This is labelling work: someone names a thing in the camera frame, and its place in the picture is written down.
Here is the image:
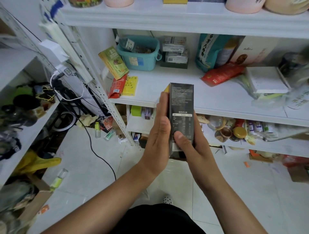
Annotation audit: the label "person's black clothing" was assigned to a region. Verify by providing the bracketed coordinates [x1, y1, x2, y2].
[111, 203, 206, 234]

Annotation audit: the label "small black grey boxes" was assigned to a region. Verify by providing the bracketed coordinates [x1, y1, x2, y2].
[160, 36, 190, 69]

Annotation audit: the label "small pink canister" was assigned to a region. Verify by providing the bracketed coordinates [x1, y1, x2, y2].
[104, 0, 135, 8]

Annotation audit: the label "person's right hand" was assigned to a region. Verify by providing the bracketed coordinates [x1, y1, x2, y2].
[174, 112, 223, 191]

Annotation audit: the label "white power strip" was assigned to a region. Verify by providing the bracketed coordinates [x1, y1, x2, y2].
[41, 22, 93, 83]

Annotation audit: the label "pink cylinder canister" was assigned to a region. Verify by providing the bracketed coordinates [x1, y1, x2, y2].
[225, 0, 266, 14]

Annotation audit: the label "red snack packet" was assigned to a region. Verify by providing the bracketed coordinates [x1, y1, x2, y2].
[108, 74, 128, 99]

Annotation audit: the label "white box brown print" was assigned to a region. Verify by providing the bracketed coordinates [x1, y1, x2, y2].
[229, 36, 281, 67]

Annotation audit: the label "white ring light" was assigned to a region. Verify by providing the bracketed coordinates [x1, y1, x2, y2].
[51, 111, 78, 132]

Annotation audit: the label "yellow plastic bag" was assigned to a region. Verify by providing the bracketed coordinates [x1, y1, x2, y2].
[14, 149, 62, 175]

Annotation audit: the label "green snack packet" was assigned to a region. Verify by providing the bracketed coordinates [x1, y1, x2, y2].
[98, 46, 129, 81]

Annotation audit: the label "blue tape strip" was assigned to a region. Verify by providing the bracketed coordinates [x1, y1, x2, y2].
[48, 0, 66, 19]

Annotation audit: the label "red pouch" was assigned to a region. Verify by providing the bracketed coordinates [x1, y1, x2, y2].
[201, 63, 245, 87]

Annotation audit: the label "white metal shelving unit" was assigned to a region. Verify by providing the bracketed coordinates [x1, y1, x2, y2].
[41, 0, 309, 157]

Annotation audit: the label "brown carton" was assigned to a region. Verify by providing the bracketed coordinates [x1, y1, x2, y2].
[287, 165, 309, 183]

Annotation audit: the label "white flat box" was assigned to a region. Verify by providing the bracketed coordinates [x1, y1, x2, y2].
[245, 66, 290, 95]

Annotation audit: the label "yellow tag packet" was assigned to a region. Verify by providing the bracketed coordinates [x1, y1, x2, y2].
[122, 76, 139, 96]

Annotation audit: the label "beige cylinder canister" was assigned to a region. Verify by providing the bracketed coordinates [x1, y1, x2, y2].
[264, 0, 309, 15]

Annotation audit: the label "person's left forearm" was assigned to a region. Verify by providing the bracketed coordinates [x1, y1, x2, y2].
[42, 164, 160, 234]

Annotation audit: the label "dark jar with lid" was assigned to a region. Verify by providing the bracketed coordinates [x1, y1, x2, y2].
[280, 52, 309, 78]

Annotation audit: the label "teal plastic basket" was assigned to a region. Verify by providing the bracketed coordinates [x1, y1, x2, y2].
[116, 35, 162, 71]

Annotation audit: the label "tall black and yellow box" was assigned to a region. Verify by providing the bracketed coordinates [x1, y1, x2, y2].
[164, 83, 195, 160]

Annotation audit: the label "white power adapter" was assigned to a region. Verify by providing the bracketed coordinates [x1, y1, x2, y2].
[39, 40, 70, 66]

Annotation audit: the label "small clear bottle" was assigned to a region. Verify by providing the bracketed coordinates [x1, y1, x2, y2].
[50, 168, 69, 190]

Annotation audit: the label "teal pouch bag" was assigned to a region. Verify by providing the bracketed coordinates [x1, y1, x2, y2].
[195, 34, 232, 73]

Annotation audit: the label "person's left hand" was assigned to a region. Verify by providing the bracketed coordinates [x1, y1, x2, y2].
[139, 93, 171, 179]

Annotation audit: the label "person's right forearm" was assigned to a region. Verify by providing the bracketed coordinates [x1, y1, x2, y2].
[200, 178, 268, 234]

